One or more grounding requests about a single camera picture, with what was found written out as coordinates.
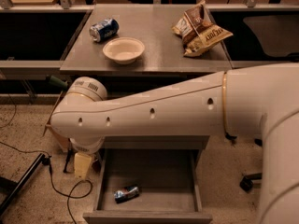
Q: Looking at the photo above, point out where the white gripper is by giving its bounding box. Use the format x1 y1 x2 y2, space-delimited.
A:
70 137 105 180

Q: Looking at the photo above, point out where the redbull can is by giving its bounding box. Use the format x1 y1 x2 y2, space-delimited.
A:
114 185 139 203

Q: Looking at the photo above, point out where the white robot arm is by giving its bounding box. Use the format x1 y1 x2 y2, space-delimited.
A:
50 63 299 224

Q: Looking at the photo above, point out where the grey middle drawer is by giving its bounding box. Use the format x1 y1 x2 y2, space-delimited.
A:
102 136 209 150

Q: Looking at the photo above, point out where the grey drawer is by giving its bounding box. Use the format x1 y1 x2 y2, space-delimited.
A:
83 149 212 224
102 136 209 150

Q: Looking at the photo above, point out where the grey bottom drawer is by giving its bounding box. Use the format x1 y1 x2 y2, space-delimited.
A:
83 149 212 224

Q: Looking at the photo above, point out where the grey drawer cabinet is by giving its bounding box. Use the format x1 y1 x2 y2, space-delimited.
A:
50 5 226 139

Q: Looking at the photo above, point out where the blue pepsi can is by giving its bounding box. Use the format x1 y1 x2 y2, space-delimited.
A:
89 18 119 42

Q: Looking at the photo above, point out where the black tripod stick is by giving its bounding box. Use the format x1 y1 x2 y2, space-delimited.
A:
63 149 73 174

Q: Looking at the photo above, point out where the wooden box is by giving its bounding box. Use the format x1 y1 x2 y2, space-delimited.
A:
43 91 69 153

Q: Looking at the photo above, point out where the black stand leg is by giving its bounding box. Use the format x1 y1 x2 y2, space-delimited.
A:
0 153 46 216

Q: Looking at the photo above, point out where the white bowl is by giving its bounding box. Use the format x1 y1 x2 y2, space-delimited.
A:
103 37 145 64

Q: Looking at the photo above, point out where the black office chair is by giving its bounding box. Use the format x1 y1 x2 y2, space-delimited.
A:
239 137 263 193

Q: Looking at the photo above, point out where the brown chip bag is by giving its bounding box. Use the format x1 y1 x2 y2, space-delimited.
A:
172 0 213 45

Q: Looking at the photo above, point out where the yellow chip bag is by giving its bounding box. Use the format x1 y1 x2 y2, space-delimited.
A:
184 25 233 57

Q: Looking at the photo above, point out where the black cable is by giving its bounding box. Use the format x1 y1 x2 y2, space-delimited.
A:
0 140 93 224

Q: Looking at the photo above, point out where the green handled tool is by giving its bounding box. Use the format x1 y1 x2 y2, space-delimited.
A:
46 75 69 91

